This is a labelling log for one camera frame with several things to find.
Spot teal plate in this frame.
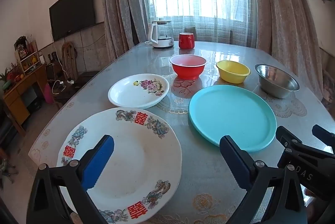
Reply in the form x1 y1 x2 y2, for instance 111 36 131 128
188 85 277 153

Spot black flat television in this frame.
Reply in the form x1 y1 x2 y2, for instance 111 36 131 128
49 0 96 41

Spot large white floral plate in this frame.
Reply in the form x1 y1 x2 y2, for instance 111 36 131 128
57 107 183 224

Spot stainless steel bowl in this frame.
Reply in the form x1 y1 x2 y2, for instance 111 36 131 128
254 64 300 99

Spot white plate pink flowers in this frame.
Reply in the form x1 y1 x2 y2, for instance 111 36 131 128
108 74 170 109

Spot wooden cabinet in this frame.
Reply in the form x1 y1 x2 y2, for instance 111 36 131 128
3 64 48 133

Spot black low table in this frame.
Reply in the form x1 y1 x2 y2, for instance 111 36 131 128
51 71 100 109

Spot beige patterned curtain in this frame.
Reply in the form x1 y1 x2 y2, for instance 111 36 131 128
99 0 148 62
247 0 323 101

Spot red bowl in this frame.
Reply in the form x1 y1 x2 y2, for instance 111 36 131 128
169 54 208 80

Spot small wooden shelf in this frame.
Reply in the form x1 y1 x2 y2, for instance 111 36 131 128
14 41 40 74

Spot wooden chair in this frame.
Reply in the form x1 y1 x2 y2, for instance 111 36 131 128
61 42 77 80

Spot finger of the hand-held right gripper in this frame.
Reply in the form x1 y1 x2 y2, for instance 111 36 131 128
276 126 335 162
312 124 335 147

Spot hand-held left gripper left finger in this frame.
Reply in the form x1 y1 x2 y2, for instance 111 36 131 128
26 134 116 224

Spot potted plant red flowers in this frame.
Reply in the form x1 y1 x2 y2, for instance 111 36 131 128
0 67 17 93

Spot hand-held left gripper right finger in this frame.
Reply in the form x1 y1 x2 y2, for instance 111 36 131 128
219 135 308 224

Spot yellow bowl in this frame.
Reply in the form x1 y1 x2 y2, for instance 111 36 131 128
216 60 251 84

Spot white glass kettle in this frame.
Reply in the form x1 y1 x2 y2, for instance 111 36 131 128
145 19 175 49

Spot red mug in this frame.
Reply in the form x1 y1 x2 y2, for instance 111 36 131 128
179 32 195 50

